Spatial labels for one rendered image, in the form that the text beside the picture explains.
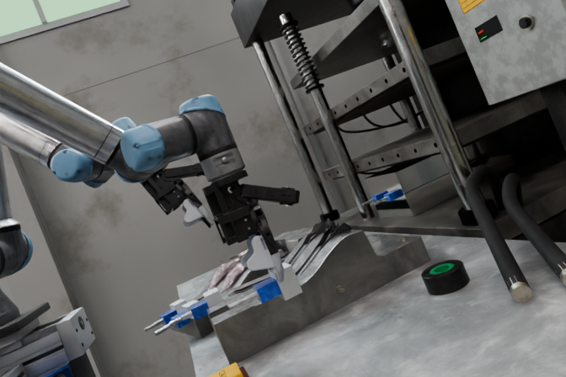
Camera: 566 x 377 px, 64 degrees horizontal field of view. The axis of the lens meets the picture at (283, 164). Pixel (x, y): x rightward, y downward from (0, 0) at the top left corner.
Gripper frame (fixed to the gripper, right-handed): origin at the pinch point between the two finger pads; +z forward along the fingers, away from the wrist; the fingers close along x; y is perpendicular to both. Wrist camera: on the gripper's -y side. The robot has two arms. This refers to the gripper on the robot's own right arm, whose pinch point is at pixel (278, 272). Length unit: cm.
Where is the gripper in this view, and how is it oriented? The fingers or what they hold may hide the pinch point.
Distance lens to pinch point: 86.7
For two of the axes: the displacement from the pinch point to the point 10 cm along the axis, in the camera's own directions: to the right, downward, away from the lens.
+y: -8.9, 3.6, -2.8
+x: 2.5, -1.2, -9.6
